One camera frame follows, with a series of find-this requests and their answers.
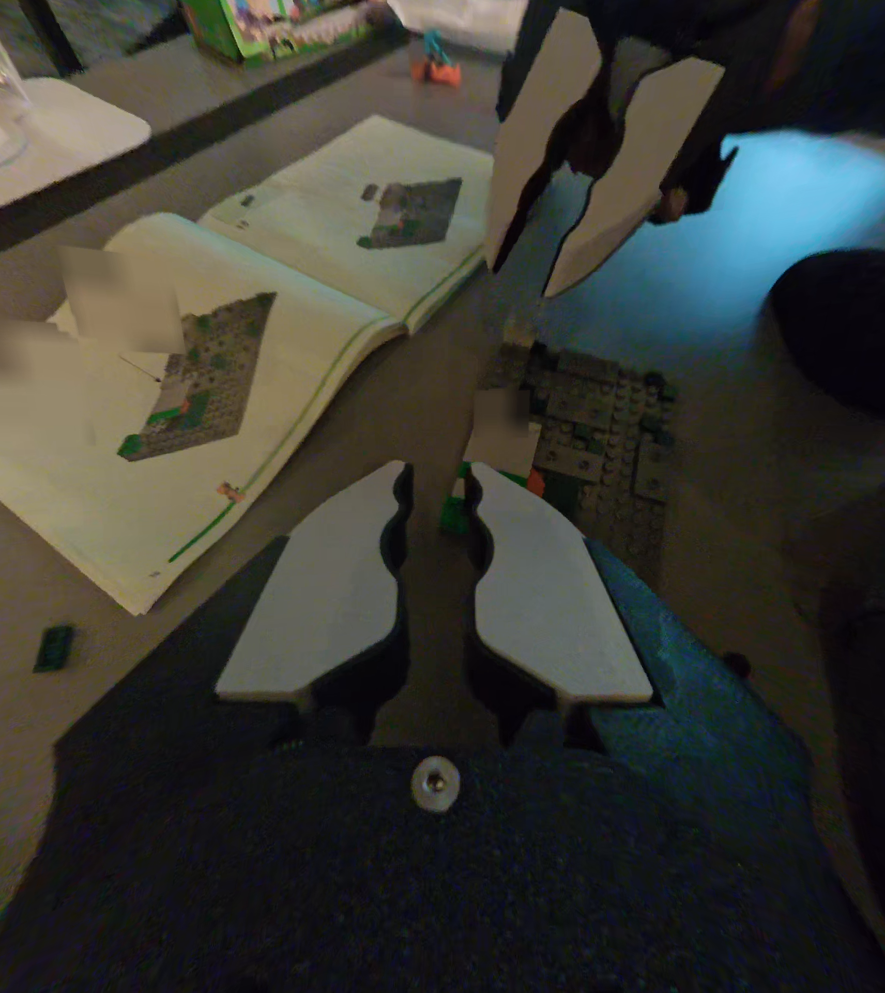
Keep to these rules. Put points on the grey toy brick build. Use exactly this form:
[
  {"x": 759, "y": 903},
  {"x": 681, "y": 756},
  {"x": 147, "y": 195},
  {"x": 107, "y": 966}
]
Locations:
[{"x": 605, "y": 434}]

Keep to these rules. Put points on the white plastic bag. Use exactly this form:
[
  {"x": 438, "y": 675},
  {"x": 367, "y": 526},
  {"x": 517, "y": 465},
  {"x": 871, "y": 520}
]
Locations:
[{"x": 458, "y": 19}]

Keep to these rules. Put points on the open instruction booklet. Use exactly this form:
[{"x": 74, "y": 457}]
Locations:
[{"x": 318, "y": 256}]

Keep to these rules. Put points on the green toy brick box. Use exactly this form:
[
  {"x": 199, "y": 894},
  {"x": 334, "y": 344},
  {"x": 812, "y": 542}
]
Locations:
[{"x": 272, "y": 27}]

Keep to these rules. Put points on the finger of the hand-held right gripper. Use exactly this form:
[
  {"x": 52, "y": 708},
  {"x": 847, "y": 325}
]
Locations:
[
  {"x": 644, "y": 155},
  {"x": 535, "y": 108}
]

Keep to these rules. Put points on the small dark green brick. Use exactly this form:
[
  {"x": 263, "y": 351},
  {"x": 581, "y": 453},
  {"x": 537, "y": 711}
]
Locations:
[{"x": 55, "y": 648}]

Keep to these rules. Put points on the black chair armrest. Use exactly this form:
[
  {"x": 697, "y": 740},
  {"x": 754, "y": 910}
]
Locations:
[{"x": 861, "y": 333}]

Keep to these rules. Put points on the person's right hand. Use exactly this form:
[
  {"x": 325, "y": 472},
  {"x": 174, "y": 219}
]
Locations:
[{"x": 795, "y": 43}]

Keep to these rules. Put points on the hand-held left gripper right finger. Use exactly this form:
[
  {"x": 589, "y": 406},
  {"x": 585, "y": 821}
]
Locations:
[{"x": 559, "y": 605}]

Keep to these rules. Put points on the small orange brick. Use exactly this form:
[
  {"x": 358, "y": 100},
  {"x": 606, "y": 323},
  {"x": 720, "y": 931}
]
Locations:
[{"x": 436, "y": 66}]

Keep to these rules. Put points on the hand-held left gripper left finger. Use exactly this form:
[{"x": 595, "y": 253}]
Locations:
[{"x": 318, "y": 597}]

